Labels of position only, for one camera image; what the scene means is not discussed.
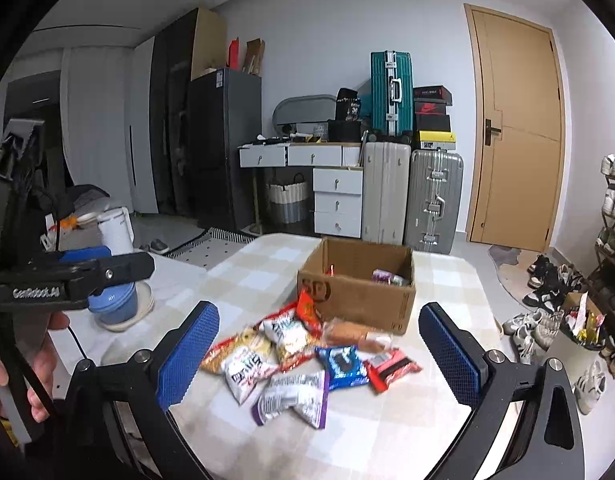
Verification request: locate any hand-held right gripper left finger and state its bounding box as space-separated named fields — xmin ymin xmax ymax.
xmin=55 ymin=300 xmax=221 ymax=480

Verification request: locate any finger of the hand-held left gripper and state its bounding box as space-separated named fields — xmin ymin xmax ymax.
xmin=62 ymin=252 xmax=156 ymax=295
xmin=58 ymin=245 xmax=113 ymax=265

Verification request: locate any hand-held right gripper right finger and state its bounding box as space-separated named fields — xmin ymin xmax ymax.
xmin=418 ymin=302 xmax=585 ymax=480

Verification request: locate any yellow and white snack packet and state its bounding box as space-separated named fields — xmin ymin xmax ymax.
xmin=200 ymin=326 xmax=273 ymax=377

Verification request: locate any white snack packet red print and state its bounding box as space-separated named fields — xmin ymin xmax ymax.
xmin=224 ymin=351 xmax=281 ymax=407

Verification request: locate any white and red chip packet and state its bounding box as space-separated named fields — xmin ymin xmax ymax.
xmin=259 ymin=305 xmax=319 ymax=372

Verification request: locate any blue cookie packet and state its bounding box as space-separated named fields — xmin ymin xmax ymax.
xmin=314 ymin=344 xmax=371 ymax=391

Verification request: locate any brown cardboard box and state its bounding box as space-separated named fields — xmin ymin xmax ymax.
xmin=296 ymin=236 xmax=417 ymax=336

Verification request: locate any purple and silver snack packet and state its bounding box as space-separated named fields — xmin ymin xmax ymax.
xmin=250 ymin=370 xmax=331 ymax=430

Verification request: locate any person's left hand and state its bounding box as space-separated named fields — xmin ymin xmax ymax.
xmin=0 ymin=312 xmax=71 ymax=424

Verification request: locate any white electric kettle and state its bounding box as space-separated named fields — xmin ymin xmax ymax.
xmin=96 ymin=206 xmax=136 ymax=257

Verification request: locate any grey cloth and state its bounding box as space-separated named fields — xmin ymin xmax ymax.
xmin=68 ymin=184 xmax=112 ymax=214

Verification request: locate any clear bread packet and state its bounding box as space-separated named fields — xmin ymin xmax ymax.
xmin=321 ymin=317 xmax=395 ymax=354

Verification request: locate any small purple snack packet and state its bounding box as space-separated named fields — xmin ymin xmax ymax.
xmin=371 ymin=268 xmax=411 ymax=287

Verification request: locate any group of sneakers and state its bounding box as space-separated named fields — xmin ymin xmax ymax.
xmin=501 ymin=254 xmax=591 ymax=367

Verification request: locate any striped floor rug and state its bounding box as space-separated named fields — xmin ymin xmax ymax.
xmin=175 ymin=226 xmax=261 ymax=261

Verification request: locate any brown floor mat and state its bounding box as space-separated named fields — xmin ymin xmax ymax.
xmin=487 ymin=244 xmax=545 ymax=306

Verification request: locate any open cardboard box with packets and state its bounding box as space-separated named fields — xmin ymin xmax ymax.
xmin=546 ymin=291 xmax=615 ymax=397

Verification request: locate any white wardrobe panel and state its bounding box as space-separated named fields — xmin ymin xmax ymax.
xmin=129 ymin=36 xmax=157 ymax=216

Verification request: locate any pair of white sneakers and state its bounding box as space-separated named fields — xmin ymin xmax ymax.
xmin=573 ymin=359 xmax=609 ymax=417

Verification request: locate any black wardrobe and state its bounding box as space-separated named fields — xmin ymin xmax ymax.
xmin=148 ymin=7 xmax=227 ymax=221

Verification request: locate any silver suitcase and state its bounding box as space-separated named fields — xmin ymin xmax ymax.
xmin=403 ymin=147 xmax=465 ymax=256

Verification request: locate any dark grey refrigerator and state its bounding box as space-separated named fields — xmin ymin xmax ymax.
xmin=188 ymin=67 xmax=264 ymax=235

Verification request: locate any white suitcase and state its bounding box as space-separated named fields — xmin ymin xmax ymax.
xmin=361 ymin=132 xmax=412 ymax=247

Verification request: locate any woven storage basket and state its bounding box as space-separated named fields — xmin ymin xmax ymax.
xmin=266 ymin=172 xmax=309 ymax=225

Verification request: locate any white dresser desk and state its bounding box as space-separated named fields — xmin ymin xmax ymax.
xmin=238 ymin=136 xmax=364 ymax=239

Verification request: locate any yellow and black shoe box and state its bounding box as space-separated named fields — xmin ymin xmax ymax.
xmin=417 ymin=130 xmax=458 ymax=152

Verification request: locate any plain black shoe box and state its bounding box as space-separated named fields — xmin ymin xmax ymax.
xmin=413 ymin=114 xmax=453 ymax=133

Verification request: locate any wooden door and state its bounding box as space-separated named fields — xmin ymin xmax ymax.
xmin=463 ymin=3 xmax=572 ymax=254

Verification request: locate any flat cardboard sheet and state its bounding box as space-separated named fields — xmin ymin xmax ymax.
xmin=190 ymin=7 xmax=228 ymax=81

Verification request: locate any grey oval tray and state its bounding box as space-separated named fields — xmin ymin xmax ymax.
xmin=272 ymin=94 xmax=339 ymax=128

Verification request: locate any black storage box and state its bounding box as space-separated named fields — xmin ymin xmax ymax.
xmin=327 ymin=119 xmax=363 ymax=143

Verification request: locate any red and black shoe box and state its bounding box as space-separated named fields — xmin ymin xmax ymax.
xmin=413 ymin=99 xmax=451 ymax=117

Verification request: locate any brown paper bag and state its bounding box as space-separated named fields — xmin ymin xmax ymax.
xmin=242 ymin=38 xmax=267 ymax=76

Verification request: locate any teal suitcase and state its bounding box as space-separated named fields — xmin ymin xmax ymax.
xmin=370 ymin=50 xmax=415 ymax=137

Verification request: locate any black bag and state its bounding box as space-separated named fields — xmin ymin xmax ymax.
xmin=334 ymin=88 xmax=363 ymax=123

